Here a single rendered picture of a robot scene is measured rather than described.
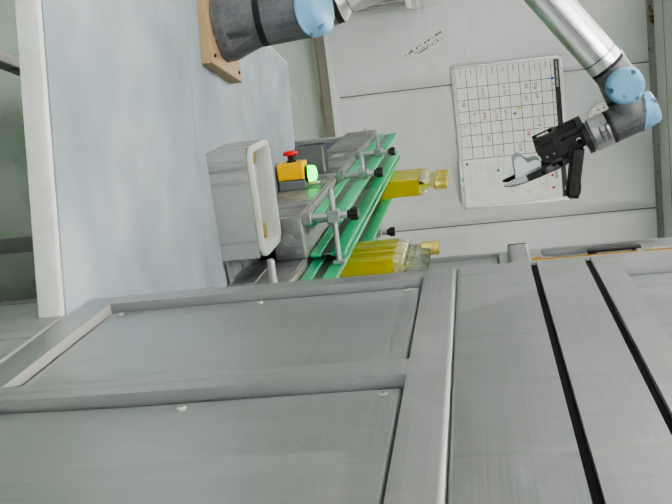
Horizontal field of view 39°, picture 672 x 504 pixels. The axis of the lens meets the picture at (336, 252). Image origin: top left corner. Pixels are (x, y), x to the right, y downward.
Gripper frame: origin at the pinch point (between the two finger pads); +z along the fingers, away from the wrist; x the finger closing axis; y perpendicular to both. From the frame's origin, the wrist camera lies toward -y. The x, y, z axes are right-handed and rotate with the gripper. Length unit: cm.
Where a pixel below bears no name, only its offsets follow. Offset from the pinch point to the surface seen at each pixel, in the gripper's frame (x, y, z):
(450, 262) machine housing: -59, -25, 28
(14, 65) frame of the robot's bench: -5, 76, 94
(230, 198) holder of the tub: 34, 27, 49
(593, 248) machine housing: -57, -38, -12
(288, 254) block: 15, 9, 49
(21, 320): 107, 30, 58
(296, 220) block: 15.0, 15.3, 44.2
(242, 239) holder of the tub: 34, 19, 51
